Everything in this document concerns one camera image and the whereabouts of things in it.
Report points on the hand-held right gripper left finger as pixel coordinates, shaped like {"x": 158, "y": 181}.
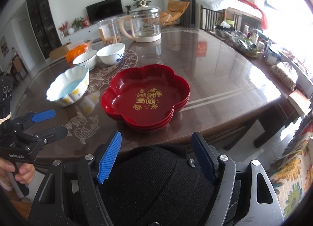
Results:
{"x": 110, "y": 157}

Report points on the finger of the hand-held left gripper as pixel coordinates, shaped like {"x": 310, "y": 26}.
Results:
{"x": 52, "y": 132}
{"x": 44, "y": 116}

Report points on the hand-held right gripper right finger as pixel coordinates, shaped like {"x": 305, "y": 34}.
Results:
{"x": 204, "y": 157}

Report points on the scalloped bowl with blue inside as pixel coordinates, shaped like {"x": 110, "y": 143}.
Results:
{"x": 71, "y": 86}

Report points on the white ribbed bowl dark rim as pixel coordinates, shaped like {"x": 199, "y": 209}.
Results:
{"x": 85, "y": 61}

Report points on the white bowl blue flower print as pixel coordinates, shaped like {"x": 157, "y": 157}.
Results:
{"x": 111, "y": 56}

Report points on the person's left hand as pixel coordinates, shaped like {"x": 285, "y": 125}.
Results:
{"x": 27, "y": 173}

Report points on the black knit garment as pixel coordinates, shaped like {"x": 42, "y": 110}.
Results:
{"x": 156, "y": 187}

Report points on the wooden dining chair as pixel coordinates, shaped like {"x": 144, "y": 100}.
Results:
{"x": 18, "y": 67}

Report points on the cardboard box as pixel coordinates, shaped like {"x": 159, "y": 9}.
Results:
{"x": 58, "y": 51}

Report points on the orange tissue pack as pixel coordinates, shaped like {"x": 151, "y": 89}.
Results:
{"x": 75, "y": 52}

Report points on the floral sofa blanket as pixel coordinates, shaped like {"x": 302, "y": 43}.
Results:
{"x": 291, "y": 167}

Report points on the white round vase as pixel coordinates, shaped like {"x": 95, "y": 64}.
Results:
{"x": 71, "y": 31}

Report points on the red flowers in vase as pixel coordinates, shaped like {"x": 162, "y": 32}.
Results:
{"x": 63, "y": 28}

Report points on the white television cabinet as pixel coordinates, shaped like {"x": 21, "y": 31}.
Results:
{"x": 83, "y": 32}

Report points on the black display cabinet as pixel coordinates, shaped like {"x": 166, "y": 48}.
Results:
{"x": 41, "y": 21}

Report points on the clear plastic snack jar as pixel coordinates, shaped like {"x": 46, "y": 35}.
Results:
{"x": 110, "y": 29}

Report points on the brown book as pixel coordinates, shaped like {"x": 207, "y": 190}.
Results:
{"x": 299, "y": 101}

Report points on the clear bag of eggs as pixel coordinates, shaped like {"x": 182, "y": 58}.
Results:
{"x": 285, "y": 75}

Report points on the black flat television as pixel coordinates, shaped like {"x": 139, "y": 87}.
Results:
{"x": 104, "y": 10}

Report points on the metal tin can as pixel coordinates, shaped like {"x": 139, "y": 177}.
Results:
{"x": 272, "y": 56}

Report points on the black tray with tissues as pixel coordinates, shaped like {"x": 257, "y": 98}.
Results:
{"x": 223, "y": 30}

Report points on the cluster of cosmetic bottles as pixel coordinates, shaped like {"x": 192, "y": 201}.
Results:
{"x": 256, "y": 36}

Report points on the small potted plant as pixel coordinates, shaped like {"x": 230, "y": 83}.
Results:
{"x": 128, "y": 10}

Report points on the large leafy potted plant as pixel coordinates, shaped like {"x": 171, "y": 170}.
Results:
{"x": 136, "y": 1}

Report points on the red cloth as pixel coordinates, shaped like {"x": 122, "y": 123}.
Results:
{"x": 264, "y": 18}

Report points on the orange lounge chair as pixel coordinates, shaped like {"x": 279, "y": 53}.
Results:
{"x": 176, "y": 8}

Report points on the white pillow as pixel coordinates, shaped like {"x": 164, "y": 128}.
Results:
{"x": 215, "y": 2}

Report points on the framed wall picture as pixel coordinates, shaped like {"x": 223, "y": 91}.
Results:
{"x": 3, "y": 45}

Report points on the wooden crib frame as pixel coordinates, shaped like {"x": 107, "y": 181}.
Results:
{"x": 212, "y": 18}

